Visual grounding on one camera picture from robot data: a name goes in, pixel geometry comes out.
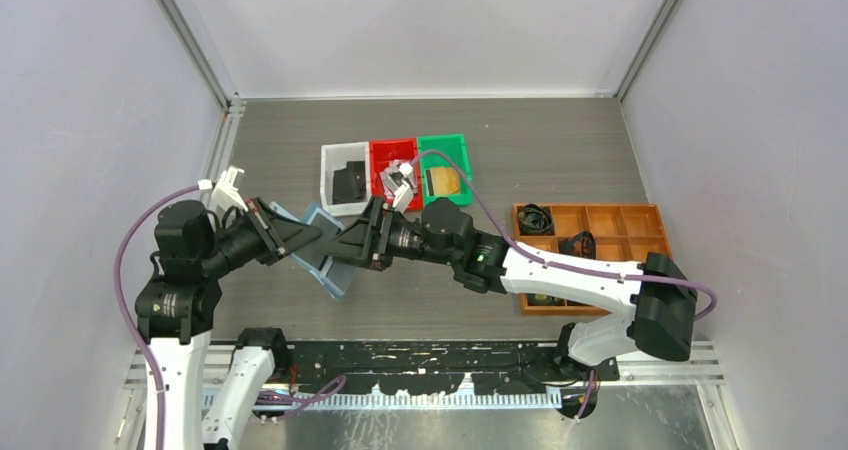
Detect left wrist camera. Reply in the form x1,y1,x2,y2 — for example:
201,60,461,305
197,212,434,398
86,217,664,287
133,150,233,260
197,166,248,212

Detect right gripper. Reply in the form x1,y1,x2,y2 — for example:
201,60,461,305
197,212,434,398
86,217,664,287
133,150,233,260
319,197,459,273

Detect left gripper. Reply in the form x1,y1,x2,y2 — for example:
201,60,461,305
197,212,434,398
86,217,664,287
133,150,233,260
200,195,321,276

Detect white plastic bin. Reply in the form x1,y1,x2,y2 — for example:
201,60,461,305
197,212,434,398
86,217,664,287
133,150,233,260
320,141,372,217

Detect grey card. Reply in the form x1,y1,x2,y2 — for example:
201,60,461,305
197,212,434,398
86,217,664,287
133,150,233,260
294,207,343,271

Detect gold cards in green bin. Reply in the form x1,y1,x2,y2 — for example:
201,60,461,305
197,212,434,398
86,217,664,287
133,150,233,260
424,166,462,197

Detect red plastic bin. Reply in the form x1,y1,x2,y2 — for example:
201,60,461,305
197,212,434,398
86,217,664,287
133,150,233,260
369,138,418,197

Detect silver cards in red bin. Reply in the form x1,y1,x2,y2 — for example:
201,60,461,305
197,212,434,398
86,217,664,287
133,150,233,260
379,160,403,200

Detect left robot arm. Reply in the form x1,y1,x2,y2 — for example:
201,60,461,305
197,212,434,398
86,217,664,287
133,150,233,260
135,198,323,449

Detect green plastic bin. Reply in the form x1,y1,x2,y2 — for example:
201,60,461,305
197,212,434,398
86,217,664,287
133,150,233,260
417,134,473,206

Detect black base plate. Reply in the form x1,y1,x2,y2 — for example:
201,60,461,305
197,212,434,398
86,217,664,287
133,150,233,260
235,339,591,396

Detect orange compartment tray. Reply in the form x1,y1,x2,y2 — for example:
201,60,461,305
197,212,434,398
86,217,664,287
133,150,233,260
511,202,676,316

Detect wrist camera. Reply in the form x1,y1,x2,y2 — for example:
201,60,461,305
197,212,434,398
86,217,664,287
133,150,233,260
380,160,418,213
197,166,248,212

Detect black cards in white bin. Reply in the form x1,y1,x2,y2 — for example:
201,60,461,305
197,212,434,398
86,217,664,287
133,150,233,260
332,160,367,205

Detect rolled belt top left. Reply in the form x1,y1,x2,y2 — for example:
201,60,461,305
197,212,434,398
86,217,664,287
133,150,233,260
516,203,555,236

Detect blue leather card holder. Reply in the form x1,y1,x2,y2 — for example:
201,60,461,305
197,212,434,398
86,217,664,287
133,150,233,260
270,202,357,300

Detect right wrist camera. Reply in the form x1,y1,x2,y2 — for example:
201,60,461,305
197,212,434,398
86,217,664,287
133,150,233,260
380,160,418,213

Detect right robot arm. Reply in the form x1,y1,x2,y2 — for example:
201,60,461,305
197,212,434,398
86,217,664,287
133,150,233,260
322,198,698,381

